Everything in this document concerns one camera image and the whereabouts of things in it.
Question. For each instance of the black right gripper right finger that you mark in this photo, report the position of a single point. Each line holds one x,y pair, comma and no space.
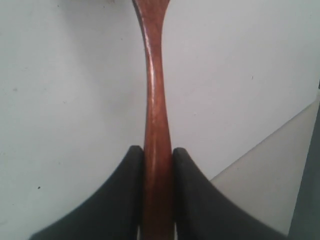
202,212

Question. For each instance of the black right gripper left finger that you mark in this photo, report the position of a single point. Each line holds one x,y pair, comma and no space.
113,212

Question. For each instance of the brown wooden spoon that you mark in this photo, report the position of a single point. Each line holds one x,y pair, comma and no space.
157,208

